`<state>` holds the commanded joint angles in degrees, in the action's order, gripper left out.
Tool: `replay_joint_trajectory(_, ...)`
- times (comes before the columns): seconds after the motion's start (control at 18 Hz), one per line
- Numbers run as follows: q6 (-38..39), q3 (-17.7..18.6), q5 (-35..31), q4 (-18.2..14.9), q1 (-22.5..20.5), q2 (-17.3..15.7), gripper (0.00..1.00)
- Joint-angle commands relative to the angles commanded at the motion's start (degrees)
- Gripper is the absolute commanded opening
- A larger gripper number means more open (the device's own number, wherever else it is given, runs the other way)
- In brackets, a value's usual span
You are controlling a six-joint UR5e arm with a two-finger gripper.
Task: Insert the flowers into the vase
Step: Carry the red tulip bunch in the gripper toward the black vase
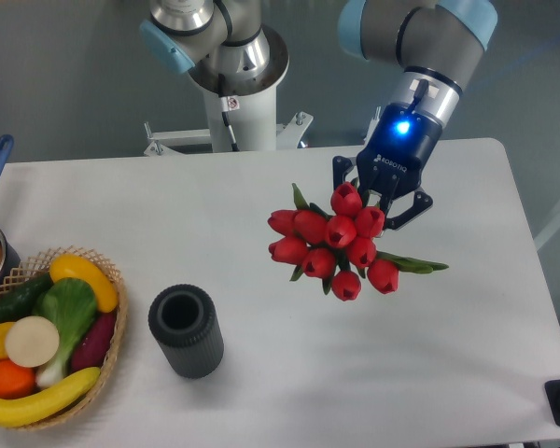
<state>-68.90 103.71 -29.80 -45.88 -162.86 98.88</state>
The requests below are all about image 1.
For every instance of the orange fruit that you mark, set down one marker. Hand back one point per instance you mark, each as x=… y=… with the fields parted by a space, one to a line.
x=15 y=381

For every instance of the green bok choy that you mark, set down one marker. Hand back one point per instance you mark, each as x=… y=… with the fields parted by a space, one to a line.
x=70 y=305

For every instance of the yellow squash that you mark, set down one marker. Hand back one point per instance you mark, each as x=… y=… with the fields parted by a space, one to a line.
x=73 y=266

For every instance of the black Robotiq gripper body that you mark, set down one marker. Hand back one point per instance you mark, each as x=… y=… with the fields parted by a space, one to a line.
x=392 y=162

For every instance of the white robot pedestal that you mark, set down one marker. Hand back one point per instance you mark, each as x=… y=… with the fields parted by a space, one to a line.
x=239 y=86

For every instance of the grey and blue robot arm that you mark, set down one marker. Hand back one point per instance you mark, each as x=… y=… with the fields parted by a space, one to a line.
x=437 y=44

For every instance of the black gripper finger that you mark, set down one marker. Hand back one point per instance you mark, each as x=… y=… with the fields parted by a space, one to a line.
x=421 y=203
x=344 y=169

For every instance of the yellow banana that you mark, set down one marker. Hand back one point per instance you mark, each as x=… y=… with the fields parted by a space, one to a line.
x=44 y=404

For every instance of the purple sweet potato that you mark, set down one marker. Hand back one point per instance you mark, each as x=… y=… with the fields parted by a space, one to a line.
x=92 y=350

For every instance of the red tulip bouquet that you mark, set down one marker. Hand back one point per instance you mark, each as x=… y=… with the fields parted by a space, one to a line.
x=338 y=248

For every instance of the dark grey ribbed vase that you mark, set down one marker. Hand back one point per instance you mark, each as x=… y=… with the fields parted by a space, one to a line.
x=183 y=321

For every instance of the woven wicker basket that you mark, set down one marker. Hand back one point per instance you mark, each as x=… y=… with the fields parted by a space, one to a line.
x=39 y=264

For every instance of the green cucumber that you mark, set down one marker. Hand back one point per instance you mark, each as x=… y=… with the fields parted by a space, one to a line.
x=20 y=301

